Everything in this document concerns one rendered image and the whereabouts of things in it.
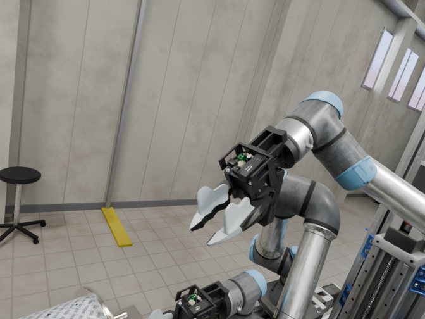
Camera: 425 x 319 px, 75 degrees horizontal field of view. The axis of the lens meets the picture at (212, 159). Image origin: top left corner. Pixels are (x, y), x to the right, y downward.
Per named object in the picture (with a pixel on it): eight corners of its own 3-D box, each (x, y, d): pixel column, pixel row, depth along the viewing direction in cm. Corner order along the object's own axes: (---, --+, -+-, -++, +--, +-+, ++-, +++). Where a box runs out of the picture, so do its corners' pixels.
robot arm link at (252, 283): (263, 305, 74) (273, 279, 72) (237, 322, 66) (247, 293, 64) (241, 285, 79) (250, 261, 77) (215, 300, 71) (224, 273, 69)
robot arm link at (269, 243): (277, 280, 114) (308, 202, 75) (245, 263, 119) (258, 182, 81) (286, 256, 121) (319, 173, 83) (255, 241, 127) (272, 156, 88)
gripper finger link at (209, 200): (171, 201, 43) (219, 169, 45) (184, 223, 46) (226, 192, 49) (181, 213, 40) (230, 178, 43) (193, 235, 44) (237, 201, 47)
